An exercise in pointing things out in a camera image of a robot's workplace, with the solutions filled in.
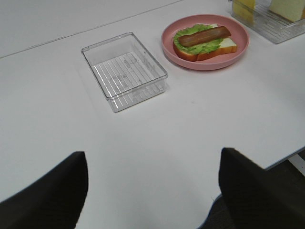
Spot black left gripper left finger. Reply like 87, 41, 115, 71
0, 152, 89, 229

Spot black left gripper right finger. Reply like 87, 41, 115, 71
219, 148, 305, 229

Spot tray bread slice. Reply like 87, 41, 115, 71
269, 0, 305, 22
173, 36, 237, 62

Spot green lettuce leaf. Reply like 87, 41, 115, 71
173, 24, 224, 55

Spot tray bacon strip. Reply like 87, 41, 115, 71
178, 26, 231, 47

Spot yellow cheese slice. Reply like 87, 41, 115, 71
232, 0, 255, 24

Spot clear left plastic tray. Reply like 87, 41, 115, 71
81, 32, 168, 113

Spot clear plastic tray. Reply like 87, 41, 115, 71
81, 32, 168, 113
230, 0, 305, 44

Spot pink round plate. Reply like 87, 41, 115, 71
162, 14, 249, 71

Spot clear right plastic tray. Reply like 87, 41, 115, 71
230, 0, 305, 44

